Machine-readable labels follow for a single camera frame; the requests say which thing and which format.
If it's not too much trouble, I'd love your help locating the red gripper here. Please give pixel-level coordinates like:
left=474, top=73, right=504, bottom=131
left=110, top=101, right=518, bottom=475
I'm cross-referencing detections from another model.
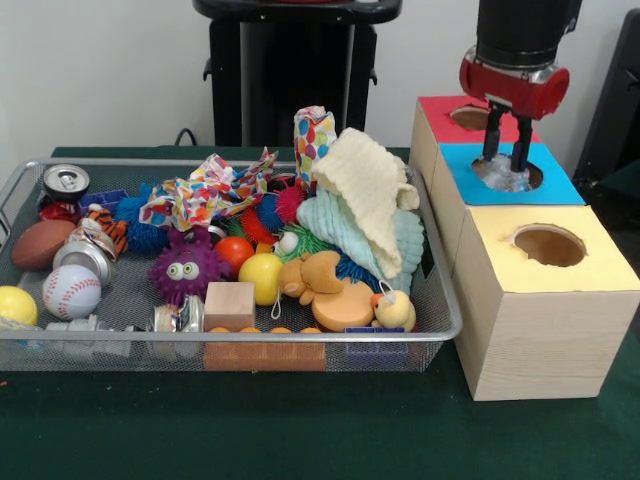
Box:
left=460, top=48, right=571, bottom=173

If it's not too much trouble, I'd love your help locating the clear plastic blue label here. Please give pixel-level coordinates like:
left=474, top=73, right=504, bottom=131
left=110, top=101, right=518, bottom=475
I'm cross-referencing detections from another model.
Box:
left=484, top=158, right=532, bottom=193

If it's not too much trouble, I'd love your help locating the cream knit cloth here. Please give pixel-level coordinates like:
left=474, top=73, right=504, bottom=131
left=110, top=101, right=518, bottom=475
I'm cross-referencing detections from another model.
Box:
left=312, top=127, right=421, bottom=279

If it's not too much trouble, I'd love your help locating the multicolour polka dot cloth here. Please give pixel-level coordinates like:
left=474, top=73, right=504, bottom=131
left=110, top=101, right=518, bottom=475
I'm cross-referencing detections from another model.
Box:
left=140, top=148, right=279, bottom=232
left=294, top=106, right=339, bottom=191

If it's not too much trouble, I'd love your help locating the shallow clear mesh bin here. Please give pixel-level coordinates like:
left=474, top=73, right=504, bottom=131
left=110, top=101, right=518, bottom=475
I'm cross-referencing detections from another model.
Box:
left=0, top=158, right=463, bottom=373

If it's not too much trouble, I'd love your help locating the wooden box with three holes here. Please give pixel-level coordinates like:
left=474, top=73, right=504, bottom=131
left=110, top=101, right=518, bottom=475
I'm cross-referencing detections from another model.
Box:
left=410, top=95, right=640, bottom=401

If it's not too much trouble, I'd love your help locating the black chair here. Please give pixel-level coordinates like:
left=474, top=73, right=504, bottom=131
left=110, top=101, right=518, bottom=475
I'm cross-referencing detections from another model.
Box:
left=575, top=10, right=640, bottom=196

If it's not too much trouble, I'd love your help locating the mint green cloth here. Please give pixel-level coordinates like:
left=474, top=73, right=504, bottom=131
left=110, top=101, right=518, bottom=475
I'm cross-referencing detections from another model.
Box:
left=297, top=190, right=426, bottom=293

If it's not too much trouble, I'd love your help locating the small yellow rubber duck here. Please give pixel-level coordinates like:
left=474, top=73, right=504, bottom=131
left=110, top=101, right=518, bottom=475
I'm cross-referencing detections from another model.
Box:
left=371, top=282, right=417, bottom=332

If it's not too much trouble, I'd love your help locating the orange foam duck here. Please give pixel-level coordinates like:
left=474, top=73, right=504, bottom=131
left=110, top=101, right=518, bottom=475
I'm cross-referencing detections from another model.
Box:
left=278, top=250, right=376, bottom=332

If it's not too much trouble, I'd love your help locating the small yellow ball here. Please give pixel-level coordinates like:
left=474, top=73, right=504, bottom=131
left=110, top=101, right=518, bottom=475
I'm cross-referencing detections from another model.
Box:
left=238, top=253, right=285, bottom=306

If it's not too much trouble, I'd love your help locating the wooden cube block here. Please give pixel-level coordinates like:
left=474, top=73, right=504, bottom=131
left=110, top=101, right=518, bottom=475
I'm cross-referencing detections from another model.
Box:
left=204, top=282, right=257, bottom=332

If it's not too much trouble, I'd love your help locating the purple googly-eyed monster toy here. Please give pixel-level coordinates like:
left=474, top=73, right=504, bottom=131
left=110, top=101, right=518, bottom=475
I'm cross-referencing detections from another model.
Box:
left=150, top=228, right=232, bottom=307

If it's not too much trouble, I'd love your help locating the white baseball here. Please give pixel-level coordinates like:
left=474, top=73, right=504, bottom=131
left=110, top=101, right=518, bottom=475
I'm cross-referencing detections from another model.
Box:
left=42, top=265, right=102, bottom=320

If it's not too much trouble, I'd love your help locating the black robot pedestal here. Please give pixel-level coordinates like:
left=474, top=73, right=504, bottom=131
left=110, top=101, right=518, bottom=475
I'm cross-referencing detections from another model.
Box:
left=193, top=0, right=403, bottom=149

